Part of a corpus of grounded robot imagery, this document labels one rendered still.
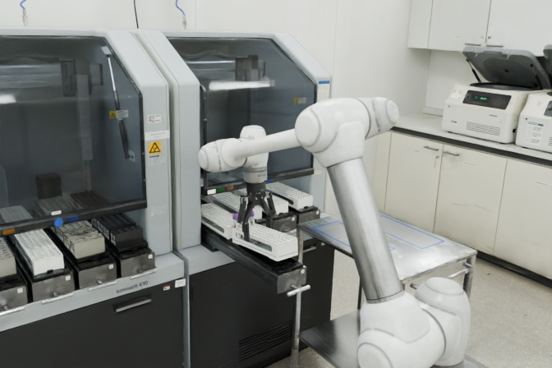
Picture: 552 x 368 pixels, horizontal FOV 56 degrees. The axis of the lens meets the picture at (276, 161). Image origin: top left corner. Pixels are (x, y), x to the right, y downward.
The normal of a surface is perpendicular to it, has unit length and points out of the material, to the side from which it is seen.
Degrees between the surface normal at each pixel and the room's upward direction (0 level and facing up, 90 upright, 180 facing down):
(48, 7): 90
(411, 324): 58
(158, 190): 90
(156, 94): 90
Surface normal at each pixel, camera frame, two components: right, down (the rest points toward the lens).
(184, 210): 0.61, 0.22
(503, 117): -0.81, 0.13
